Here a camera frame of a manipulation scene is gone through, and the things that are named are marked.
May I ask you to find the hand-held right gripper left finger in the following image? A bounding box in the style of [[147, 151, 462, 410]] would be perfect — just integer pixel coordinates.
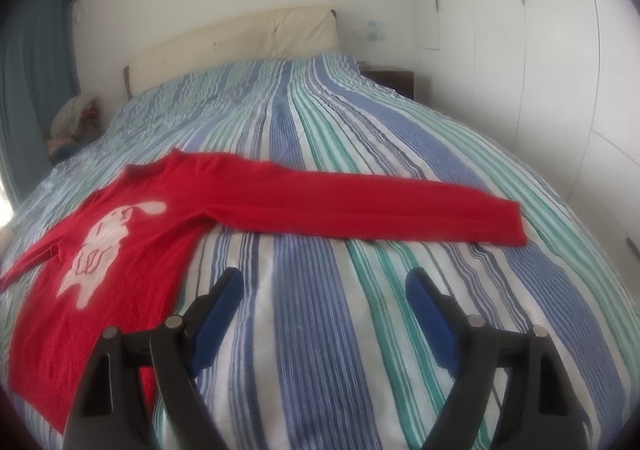
[[62, 268, 246, 450]]

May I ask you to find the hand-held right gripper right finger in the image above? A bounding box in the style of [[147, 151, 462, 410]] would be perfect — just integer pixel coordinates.
[[405, 267, 587, 450]]

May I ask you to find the red sweater with white print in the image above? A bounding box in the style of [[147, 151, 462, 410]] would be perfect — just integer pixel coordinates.
[[0, 148, 530, 433]]

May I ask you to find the pile of clothes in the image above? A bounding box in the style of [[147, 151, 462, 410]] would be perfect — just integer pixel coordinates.
[[47, 94, 103, 161]]

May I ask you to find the striped bed sheet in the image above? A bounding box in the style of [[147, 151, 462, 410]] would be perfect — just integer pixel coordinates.
[[0, 52, 632, 450]]

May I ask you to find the dark wooden nightstand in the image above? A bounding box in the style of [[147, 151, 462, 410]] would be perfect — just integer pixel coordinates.
[[361, 70, 416, 100]]

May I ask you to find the white wardrobe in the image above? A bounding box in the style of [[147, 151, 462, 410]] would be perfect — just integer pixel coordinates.
[[402, 0, 640, 251]]

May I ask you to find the blue curtain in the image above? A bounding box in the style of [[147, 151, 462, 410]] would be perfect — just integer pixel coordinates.
[[0, 0, 82, 191]]

